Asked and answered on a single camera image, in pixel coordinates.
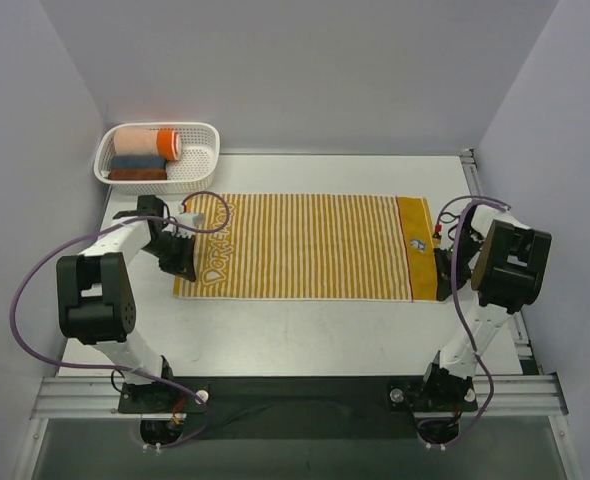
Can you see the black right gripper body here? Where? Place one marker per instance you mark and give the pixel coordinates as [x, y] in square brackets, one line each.
[443, 275]

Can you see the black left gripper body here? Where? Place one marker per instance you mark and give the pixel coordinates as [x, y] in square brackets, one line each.
[180, 257]

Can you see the yellow white striped towel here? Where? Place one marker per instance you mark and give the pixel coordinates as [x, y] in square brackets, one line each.
[313, 247]

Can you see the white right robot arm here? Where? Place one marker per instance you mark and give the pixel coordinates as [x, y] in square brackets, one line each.
[442, 391]

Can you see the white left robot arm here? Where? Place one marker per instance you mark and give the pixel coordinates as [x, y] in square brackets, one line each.
[96, 303]

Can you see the brown rolled towel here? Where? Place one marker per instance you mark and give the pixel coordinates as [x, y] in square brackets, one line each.
[147, 174]

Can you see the white perforated plastic basket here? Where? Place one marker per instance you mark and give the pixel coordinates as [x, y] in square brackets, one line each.
[198, 154]

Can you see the blue grey rolled towel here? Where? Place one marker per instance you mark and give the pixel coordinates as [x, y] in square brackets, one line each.
[137, 162]

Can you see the peach orange rolled towel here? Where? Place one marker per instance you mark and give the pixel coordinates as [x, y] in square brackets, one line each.
[165, 143]

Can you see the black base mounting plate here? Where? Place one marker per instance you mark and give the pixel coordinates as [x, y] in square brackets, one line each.
[296, 408]

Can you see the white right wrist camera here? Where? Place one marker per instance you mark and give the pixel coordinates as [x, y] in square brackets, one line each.
[438, 233]

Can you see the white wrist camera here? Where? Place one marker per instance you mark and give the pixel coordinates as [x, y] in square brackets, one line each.
[438, 233]
[191, 220]

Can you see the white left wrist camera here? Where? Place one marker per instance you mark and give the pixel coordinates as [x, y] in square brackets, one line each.
[191, 220]

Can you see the aluminium right side rail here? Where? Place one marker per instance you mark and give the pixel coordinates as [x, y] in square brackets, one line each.
[507, 261]

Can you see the aluminium rail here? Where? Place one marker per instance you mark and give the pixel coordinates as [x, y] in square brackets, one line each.
[94, 398]
[507, 261]

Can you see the aluminium front rail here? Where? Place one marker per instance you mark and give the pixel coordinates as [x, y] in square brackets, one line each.
[94, 398]

